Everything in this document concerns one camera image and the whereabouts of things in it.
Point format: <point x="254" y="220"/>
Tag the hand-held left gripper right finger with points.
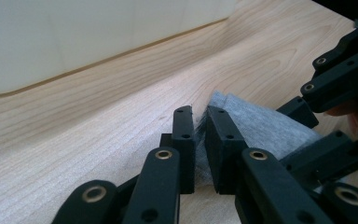
<point x="223" y="149"/>

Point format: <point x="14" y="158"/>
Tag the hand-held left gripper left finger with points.
<point x="185" y="149"/>

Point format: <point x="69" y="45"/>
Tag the grey sock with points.
<point x="261" y="124"/>

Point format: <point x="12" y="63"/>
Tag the white compartment storage box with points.
<point x="74" y="37"/>

